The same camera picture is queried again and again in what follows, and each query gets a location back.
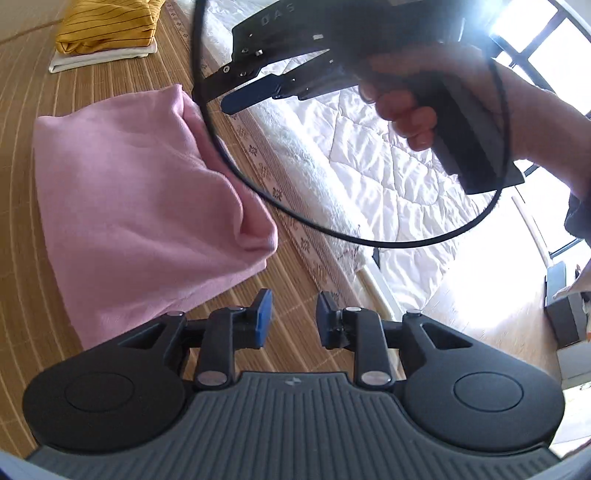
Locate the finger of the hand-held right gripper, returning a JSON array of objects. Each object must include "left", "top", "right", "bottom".
[
  {"left": 221, "top": 75, "right": 302, "bottom": 116},
  {"left": 193, "top": 65, "right": 279, "bottom": 104}
]

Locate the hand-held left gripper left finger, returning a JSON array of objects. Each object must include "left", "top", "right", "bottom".
[{"left": 117, "top": 288, "right": 274, "bottom": 391}]

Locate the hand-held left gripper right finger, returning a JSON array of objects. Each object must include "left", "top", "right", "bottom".
[{"left": 316, "top": 291, "right": 474, "bottom": 389}]

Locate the pink cloth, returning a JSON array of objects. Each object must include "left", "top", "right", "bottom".
[{"left": 32, "top": 84, "right": 279, "bottom": 350}]

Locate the person's right forearm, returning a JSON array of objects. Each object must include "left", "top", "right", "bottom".
[{"left": 522, "top": 88, "right": 591, "bottom": 241}]

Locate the person's right hand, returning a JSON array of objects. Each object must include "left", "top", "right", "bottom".
[{"left": 359, "top": 43, "right": 555, "bottom": 163}]

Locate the yellow striped garment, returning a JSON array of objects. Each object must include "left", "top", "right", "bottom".
[{"left": 55, "top": 0, "right": 166, "bottom": 55}]

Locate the white garment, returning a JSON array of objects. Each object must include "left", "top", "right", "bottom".
[{"left": 48, "top": 42, "right": 158, "bottom": 73}]

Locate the white quilt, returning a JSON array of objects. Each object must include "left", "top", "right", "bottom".
[{"left": 178, "top": 0, "right": 550, "bottom": 315}]

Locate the window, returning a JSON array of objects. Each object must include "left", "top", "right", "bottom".
[{"left": 485, "top": 0, "right": 591, "bottom": 116}]

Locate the white curved stick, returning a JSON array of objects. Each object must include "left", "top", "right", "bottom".
[{"left": 510, "top": 196, "right": 553, "bottom": 267}]

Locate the grey box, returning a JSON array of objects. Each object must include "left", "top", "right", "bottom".
[{"left": 544, "top": 261, "right": 591, "bottom": 352}]

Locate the brown bamboo mat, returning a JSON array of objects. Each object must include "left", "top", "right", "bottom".
[{"left": 0, "top": 0, "right": 398, "bottom": 462}]

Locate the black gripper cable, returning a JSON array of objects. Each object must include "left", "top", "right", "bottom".
[{"left": 190, "top": 0, "right": 512, "bottom": 247}]

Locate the white bed frame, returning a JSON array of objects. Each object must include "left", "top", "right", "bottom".
[{"left": 358, "top": 263, "right": 402, "bottom": 320}]

